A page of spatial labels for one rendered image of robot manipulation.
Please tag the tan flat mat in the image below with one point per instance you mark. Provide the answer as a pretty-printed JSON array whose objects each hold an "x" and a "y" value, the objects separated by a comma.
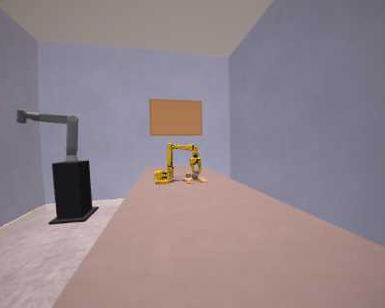
[{"x": 191, "y": 180}]

